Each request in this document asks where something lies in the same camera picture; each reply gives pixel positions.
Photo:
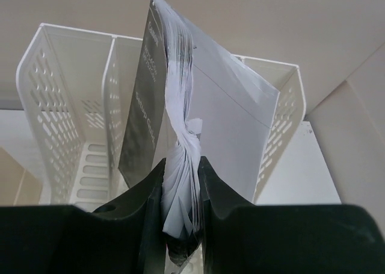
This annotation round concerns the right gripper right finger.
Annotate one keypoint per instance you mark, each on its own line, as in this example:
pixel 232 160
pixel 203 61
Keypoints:
pixel 240 237

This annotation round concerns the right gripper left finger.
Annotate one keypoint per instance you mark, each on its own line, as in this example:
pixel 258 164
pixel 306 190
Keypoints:
pixel 121 236

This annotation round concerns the grey setup guide booklet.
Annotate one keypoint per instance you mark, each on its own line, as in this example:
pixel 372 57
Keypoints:
pixel 193 98

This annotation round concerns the white file organizer rack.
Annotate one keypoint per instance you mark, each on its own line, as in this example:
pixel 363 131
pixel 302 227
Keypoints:
pixel 76 87

